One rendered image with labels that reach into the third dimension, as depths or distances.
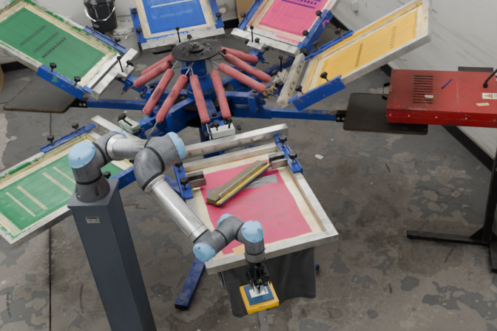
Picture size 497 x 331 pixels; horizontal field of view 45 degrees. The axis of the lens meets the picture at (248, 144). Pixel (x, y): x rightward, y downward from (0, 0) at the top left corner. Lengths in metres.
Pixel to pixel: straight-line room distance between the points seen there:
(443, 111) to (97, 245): 1.85
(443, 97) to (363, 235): 1.18
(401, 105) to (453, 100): 0.27
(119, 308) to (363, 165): 2.35
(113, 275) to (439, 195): 2.46
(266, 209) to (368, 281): 1.18
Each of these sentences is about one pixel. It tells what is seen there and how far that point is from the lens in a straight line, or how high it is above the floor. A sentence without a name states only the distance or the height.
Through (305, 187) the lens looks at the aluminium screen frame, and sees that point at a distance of 2.90.
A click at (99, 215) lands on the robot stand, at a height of 1.13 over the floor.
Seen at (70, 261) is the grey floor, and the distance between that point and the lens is 4.28.
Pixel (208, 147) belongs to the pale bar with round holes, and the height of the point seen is 1.03.
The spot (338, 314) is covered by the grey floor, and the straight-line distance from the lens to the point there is 3.64.
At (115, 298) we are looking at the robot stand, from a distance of 3.08.
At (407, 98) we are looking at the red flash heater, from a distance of 3.37.
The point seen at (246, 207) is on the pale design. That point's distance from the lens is 2.87.
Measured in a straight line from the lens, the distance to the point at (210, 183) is 3.04.
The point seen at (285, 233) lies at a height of 0.95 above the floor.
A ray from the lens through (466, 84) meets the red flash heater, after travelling 3.54.
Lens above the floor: 2.78
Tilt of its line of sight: 34 degrees down
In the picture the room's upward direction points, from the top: 6 degrees counter-clockwise
